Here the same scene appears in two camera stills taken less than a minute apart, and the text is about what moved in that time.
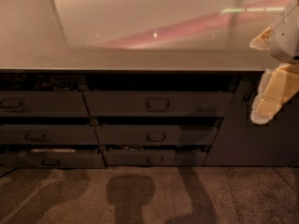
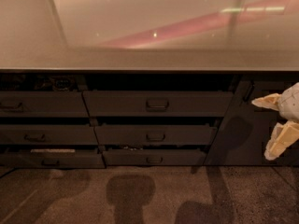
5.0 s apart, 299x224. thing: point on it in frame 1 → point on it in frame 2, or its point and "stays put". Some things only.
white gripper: [286, 36] → [290, 104]
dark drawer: [45, 104] stays put
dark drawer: [160, 104] stays put
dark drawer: [155, 134] stays put
